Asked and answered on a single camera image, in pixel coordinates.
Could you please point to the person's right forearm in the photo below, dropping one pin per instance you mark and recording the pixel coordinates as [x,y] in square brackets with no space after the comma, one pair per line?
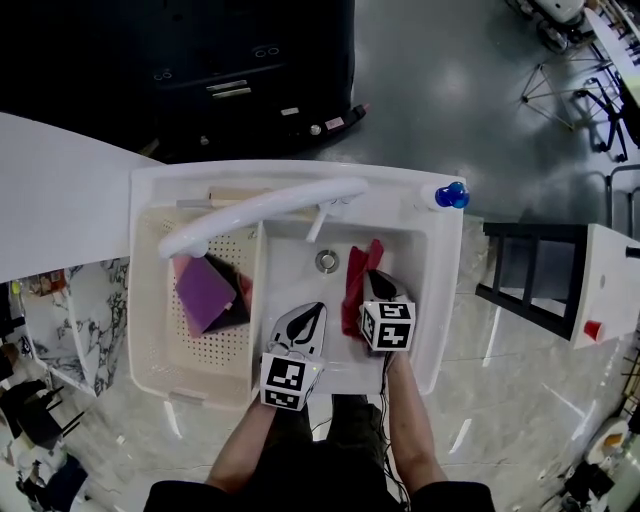
[412,425]

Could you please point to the marble pattern sink cabinet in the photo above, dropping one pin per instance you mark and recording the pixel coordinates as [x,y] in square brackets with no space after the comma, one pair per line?
[107,320]

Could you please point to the cream perforated basket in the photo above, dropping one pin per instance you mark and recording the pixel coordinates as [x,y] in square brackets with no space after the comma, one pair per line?
[200,360]

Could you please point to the red paper cup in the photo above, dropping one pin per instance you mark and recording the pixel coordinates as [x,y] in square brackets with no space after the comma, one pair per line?
[593,330]

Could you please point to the white sink unit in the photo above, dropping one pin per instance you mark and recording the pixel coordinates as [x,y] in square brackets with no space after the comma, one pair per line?
[300,280]

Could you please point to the white curved faucet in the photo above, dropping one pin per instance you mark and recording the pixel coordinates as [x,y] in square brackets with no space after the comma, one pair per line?
[270,205]

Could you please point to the black metal table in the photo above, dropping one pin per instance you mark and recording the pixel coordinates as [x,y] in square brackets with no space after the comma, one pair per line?
[35,410]

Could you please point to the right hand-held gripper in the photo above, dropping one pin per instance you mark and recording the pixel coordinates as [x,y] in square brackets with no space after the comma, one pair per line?
[390,325]

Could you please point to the purple cloth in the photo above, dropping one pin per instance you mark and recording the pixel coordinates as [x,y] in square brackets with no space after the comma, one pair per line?
[202,295]

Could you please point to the white side table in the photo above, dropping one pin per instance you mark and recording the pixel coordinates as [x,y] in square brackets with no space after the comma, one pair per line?
[610,290]

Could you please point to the person's left forearm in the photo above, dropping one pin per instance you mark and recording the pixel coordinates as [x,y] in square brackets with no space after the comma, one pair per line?
[245,445]

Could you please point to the pink cloth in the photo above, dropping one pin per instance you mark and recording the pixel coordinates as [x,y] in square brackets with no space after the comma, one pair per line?
[245,287]

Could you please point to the blue-capped soap pump bottle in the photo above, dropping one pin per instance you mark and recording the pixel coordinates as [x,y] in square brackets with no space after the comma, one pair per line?
[452,195]

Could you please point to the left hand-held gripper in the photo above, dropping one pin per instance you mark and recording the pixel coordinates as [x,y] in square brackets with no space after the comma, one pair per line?
[285,380]

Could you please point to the amber liquid bottle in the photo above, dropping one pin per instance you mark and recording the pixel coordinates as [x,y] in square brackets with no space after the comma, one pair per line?
[47,282]

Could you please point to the red cloth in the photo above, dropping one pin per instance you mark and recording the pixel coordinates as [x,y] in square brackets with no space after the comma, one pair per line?
[355,280]

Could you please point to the black mesh office chair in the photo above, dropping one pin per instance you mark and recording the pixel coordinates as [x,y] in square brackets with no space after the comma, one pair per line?
[606,106]

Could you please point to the round white table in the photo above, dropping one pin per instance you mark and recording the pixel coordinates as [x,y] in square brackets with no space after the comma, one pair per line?
[612,45]

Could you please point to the beige sponge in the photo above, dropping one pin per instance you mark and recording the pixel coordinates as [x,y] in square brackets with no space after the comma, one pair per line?
[240,193]

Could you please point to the dark grey cloth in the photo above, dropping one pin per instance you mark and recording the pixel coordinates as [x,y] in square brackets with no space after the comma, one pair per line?
[239,312]

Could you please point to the person's black shirt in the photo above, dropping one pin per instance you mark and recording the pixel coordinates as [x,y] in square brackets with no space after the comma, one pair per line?
[320,485]

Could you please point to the black faucet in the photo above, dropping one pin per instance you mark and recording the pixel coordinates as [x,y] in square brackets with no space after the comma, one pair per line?
[633,252]

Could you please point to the large black copier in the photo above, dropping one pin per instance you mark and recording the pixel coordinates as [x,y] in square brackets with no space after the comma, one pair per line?
[175,50]

